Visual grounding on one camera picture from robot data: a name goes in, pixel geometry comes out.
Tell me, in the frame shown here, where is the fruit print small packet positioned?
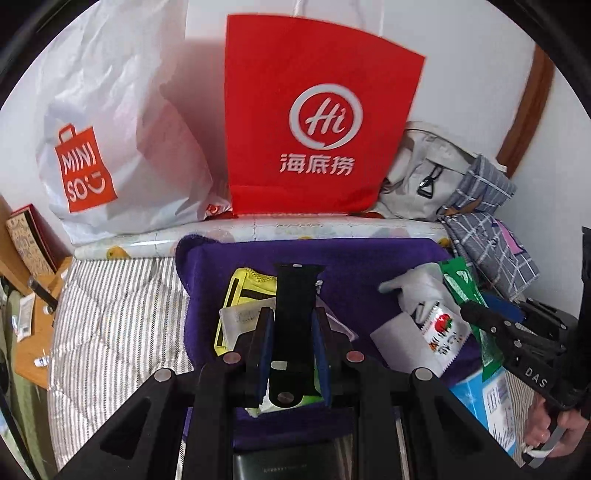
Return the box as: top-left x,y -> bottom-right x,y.
420,302 -> 471,372

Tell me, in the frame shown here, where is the green wet wipes pack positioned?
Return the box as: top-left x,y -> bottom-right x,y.
439,257 -> 504,381

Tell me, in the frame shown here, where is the white cloth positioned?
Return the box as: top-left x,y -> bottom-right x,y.
378,263 -> 460,326

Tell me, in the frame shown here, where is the right hand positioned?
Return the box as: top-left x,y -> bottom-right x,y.
523,393 -> 591,458

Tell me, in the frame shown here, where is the light green wipes pack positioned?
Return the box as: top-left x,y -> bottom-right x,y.
245,367 -> 324,418

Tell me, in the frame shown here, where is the grey plaid folded cloth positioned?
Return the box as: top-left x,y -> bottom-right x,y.
440,213 -> 539,301

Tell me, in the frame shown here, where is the blue tissue pack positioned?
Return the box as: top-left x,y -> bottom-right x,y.
451,367 -> 517,455

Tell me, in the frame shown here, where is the dark green tea box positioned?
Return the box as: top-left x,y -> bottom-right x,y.
233,435 -> 353,480

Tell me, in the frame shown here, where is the yellow pouch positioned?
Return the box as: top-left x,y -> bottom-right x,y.
213,267 -> 276,355

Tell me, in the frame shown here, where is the purple towel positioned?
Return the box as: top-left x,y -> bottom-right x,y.
174,233 -> 484,451

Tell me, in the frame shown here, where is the striped quilted mattress cover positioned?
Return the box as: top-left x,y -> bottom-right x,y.
45,255 -> 537,471

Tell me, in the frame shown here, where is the rolled cartoon print mat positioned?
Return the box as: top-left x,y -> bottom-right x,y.
74,216 -> 451,260

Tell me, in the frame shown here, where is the beige canvas bag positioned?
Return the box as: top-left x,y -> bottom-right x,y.
370,121 -> 478,221

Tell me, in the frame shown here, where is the wooden nightstand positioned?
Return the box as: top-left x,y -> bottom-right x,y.
1,198 -> 72,389

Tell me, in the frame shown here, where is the white cream tube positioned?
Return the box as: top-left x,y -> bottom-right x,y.
16,293 -> 35,342

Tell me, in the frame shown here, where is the patterned brown book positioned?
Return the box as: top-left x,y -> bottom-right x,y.
5,204 -> 63,276

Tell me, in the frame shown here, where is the white Miniso plastic bag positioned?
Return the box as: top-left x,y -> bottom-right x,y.
35,1 -> 230,245

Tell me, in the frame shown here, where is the red paper shopping bag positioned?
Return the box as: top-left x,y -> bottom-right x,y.
224,14 -> 425,215

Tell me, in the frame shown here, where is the brown wooden door frame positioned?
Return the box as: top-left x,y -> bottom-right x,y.
497,45 -> 555,178

